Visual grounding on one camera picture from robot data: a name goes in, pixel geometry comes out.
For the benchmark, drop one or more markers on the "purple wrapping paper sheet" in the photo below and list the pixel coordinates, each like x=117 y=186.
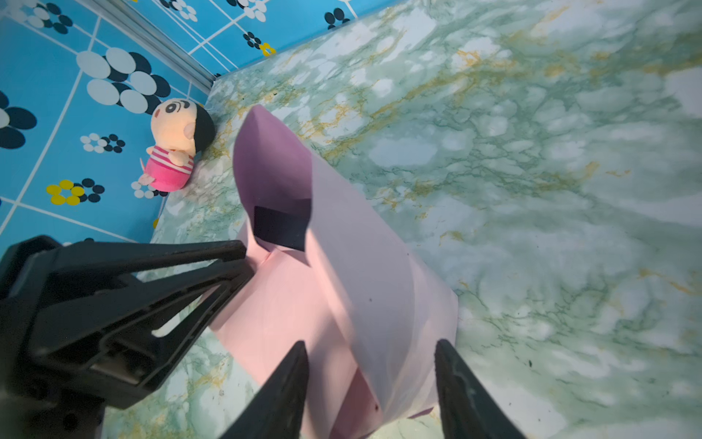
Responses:
x=368 y=309

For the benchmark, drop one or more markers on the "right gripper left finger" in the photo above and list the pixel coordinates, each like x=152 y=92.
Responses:
x=276 y=411

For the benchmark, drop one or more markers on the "dark blue gift box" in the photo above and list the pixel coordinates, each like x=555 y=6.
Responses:
x=283 y=228

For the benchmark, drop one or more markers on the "pink plush doll toy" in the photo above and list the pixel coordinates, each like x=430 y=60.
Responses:
x=181 y=129

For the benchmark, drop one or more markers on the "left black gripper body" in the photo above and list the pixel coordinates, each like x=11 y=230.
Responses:
x=95 y=325

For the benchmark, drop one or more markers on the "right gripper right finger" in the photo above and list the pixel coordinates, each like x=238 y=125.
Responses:
x=467 y=410

